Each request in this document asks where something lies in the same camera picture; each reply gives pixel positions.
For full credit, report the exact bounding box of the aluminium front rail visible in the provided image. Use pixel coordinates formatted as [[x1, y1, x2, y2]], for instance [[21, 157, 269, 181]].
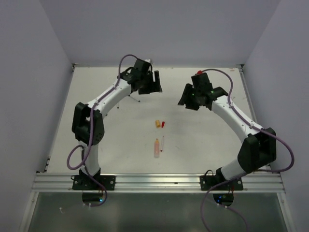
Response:
[[31, 173, 285, 193]]

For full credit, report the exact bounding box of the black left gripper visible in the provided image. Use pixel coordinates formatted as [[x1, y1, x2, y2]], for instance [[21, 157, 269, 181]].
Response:
[[139, 71, 163, 95]]

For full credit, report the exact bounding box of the red thin marker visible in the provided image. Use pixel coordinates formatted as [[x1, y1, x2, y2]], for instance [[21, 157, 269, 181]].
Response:
[[160, 136, 165, 152]]

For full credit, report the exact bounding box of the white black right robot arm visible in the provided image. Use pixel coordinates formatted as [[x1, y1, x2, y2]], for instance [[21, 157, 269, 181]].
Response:
[[178, 72, 276, 190]]

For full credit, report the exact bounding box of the orange highlighter cap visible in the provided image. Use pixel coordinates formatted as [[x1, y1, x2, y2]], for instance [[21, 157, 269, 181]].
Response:
[[155, 120, 161, 128]]

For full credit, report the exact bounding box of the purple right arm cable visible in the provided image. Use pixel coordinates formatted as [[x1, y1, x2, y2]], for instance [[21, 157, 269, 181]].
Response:
[[200, 68, 295, 232]]

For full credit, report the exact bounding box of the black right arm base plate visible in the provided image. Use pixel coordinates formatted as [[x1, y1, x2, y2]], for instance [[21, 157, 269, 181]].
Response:
[[199, 175, 244, 191]]

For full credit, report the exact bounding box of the orange highlighter pen body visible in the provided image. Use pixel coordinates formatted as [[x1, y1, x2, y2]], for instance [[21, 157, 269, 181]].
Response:
[[154, 139, 160, 158]]

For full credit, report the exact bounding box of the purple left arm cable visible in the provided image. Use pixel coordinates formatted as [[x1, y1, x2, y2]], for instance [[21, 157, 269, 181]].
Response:
[[67, 54, 140, 171]]

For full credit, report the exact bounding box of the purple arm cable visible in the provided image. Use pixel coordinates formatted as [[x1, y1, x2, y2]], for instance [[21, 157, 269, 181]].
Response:
[[200, 68, 295, 232], [67, 54, 140, 171]]

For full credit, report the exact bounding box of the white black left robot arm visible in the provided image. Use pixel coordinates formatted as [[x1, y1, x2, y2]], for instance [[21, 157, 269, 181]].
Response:
[[67, 58, 162, 190]]

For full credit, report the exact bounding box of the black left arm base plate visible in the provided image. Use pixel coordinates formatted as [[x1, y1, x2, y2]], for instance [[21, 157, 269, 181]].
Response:
[[71, 175, 116, 190]]

